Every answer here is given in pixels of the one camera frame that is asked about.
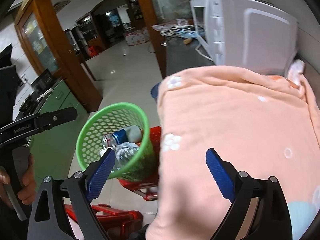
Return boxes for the blue beer can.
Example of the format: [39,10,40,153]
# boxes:
[101,129,127,147]

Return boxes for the white plastic cup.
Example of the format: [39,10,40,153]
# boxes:
[123,125,143,143]

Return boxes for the blue lined trash bin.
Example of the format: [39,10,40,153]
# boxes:
[150,82,161,102]

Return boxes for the person's left hand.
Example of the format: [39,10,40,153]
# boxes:
[1,154,36,209]

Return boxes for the red plastic stool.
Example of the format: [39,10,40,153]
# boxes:
[64,126,163,235]

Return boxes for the peach towel cloth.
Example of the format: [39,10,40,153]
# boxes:
[146,66,319,239]

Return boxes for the green perforated waste basket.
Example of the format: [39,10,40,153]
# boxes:
[76,102,157,181]

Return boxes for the clear plastic bottle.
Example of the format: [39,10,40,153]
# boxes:
[113,142,139,171]

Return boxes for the polka dot storage box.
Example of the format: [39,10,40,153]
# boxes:
[125,28,150,46]

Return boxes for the white microwave oven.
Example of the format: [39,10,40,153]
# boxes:
[190,0,298,75]

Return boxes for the tangled cables on counter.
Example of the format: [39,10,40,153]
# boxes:
[152,18,203,47]

